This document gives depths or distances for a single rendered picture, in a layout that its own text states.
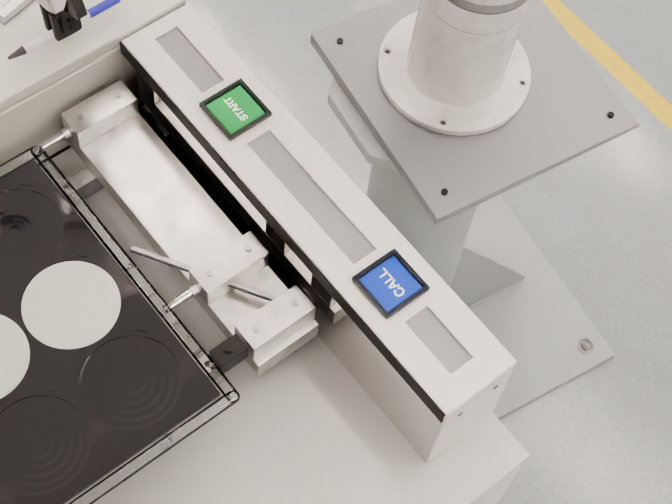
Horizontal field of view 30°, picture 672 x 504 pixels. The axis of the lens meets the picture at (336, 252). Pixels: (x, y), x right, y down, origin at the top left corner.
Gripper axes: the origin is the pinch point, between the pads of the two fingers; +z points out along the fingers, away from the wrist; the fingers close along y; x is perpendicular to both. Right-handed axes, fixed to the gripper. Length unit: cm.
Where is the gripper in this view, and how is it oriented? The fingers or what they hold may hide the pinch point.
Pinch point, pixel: (61, 16)
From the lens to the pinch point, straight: 139.6
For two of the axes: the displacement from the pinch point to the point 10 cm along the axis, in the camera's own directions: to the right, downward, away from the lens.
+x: 7.8, -5.3, 3.4
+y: 6.3, 6.5, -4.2
